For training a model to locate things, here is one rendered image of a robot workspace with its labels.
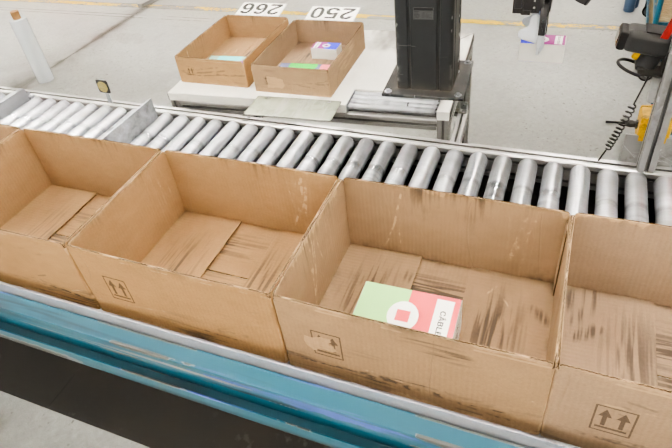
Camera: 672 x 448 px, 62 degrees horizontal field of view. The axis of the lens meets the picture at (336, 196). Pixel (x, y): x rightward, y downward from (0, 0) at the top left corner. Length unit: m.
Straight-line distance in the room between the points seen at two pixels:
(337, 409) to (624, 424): 0.38
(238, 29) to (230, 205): 1.32
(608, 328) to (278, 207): 0.63
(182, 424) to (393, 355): 0.58
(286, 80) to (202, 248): 0.88
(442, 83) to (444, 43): 0.13
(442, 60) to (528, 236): 0.92
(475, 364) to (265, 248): 0.53
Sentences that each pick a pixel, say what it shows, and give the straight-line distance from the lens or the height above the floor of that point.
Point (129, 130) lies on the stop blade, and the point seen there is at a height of 0.77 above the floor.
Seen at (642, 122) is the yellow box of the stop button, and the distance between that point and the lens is 1.57.
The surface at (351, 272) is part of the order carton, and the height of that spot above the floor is 0.89.
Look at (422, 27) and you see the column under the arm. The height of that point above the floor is 0.97.
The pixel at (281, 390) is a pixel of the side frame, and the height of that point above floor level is 0.91.
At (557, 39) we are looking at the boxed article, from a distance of 1.46.
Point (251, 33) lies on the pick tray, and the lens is 2.39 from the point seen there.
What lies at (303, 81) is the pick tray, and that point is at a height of 0.80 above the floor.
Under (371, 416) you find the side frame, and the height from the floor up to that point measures 0.91.
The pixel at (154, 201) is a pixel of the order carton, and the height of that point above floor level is 0.97.
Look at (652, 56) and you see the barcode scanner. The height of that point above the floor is 1.03.
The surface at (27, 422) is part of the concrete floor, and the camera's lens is 2.28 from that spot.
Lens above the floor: 1.66
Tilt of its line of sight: 39 degrees down
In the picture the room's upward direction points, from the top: 8 degrees counter-clockwise
